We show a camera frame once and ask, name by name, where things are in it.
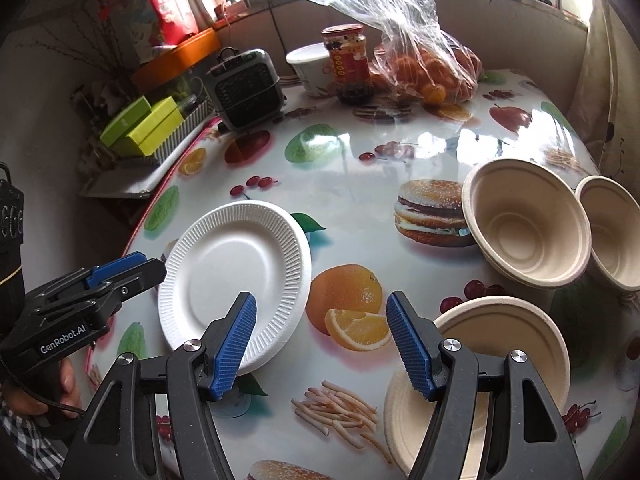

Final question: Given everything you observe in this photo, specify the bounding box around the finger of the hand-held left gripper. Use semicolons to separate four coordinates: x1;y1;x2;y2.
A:
95;257;168;313
27;252;151;311

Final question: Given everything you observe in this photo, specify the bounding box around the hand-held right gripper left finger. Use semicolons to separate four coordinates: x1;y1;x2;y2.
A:
60;291;258;480

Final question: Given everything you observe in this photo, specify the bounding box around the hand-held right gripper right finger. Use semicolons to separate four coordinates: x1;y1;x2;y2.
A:
386;291;586;480

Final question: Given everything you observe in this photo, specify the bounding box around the white paper plate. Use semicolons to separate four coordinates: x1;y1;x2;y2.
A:
157;200;313;377

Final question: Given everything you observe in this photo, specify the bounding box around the beige paper bowl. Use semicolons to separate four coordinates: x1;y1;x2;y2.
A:
462;158;593;289
575;175;640;293
384;295;572;477

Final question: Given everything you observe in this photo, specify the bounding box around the person's left forearm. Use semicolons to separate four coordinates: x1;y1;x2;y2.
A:
0;405;68;480

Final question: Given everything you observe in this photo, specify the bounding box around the person's left hand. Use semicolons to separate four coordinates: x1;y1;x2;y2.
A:
0;360;83;418

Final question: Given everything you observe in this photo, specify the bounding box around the white board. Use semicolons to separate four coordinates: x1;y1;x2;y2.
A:
80;125;221;198

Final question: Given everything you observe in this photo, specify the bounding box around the thick green box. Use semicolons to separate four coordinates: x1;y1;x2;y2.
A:
125;97;185;157

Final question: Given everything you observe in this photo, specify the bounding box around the flat green box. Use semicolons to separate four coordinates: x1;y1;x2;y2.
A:
100;96;152;146

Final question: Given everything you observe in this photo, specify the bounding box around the striped grey box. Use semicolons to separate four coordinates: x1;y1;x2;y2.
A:
112;99;213;166

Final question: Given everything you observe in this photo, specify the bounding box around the fruit print tablecloth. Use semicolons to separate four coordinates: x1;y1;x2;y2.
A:
85;67;640;480

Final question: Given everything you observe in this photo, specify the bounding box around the grey portable fan heater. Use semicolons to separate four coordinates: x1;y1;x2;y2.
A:
202;47;286;133

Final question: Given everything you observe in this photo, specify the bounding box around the orange box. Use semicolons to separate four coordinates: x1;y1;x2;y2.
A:
131;27;222;86

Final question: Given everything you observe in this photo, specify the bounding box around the dry twig bundle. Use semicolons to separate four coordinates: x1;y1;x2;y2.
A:
30;0;131;91

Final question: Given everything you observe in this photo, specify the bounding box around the colourful printed box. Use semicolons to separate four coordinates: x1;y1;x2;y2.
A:
110;0;166;63

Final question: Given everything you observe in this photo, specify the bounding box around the white plastic tub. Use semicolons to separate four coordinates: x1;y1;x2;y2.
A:
286;42;333;98

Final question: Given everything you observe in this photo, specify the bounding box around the red gift bag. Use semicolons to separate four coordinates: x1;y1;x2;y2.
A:
137;0;198;46

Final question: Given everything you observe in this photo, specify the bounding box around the pile of oranges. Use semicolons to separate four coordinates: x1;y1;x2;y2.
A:
370;45;481;105

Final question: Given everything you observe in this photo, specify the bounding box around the glass jar with red label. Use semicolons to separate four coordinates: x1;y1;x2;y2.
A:
321;23;371;106

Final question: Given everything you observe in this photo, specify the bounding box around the clear plastic bag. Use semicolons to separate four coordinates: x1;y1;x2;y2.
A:
297;0;483;106

